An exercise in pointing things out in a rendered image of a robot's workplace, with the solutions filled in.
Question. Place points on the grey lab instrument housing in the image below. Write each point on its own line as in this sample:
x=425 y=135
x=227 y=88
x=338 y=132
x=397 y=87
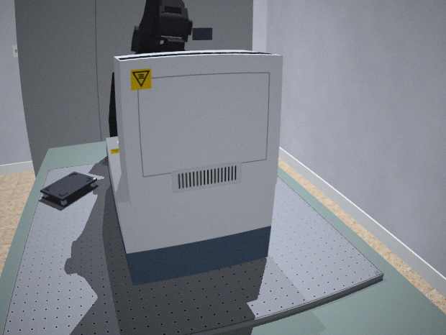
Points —
x=195 y=124

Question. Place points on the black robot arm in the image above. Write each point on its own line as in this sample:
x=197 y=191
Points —
x=170 y=19

